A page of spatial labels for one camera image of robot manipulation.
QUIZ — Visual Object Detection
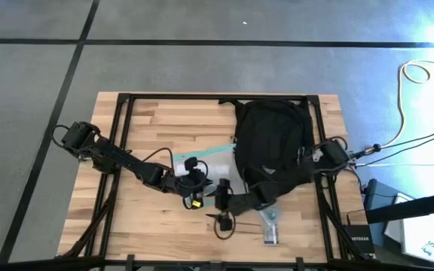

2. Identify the black diagonal support beam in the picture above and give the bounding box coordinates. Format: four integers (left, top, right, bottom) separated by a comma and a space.
365, 190, 434, 225

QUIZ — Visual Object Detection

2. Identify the cream floor cable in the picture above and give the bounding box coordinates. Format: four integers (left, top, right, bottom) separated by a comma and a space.
384, 59, 434, 150

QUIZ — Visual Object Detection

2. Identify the thin black floor cable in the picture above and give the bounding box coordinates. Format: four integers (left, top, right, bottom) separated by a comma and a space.
363, 131, 434, 166

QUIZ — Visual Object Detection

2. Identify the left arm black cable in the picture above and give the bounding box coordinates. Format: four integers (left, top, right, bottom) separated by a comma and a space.
139, 146, 176, 172

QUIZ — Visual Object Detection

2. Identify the white box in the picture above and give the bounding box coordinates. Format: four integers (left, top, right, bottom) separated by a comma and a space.
384, 212, 434, 269

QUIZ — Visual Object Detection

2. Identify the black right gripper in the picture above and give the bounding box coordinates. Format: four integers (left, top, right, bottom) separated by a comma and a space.
204, 178, 243, 233

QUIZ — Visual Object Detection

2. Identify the grey-blue case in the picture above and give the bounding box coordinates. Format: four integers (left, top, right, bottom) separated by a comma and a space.
362, 178, 405, 212

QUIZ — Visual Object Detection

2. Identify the clear bag with teal cable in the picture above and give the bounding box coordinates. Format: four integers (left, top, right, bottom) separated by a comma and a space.
257, 206, 283, 246

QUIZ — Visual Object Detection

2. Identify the black Netgear box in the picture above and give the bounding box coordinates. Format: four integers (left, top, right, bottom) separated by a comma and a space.
343, 224, 376, 255

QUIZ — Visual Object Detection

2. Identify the black backpack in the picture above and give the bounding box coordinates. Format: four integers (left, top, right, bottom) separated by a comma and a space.
219, 96, 316, 212

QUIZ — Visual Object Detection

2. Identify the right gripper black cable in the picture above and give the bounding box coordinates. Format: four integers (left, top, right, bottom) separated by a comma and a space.
212, 210, 237, 241

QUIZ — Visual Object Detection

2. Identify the white mesh pouch teal trim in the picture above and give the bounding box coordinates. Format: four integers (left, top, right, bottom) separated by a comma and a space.
170, 142, 243, 209

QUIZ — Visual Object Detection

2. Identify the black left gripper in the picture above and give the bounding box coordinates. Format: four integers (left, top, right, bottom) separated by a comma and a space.
173, 157, 209, 210

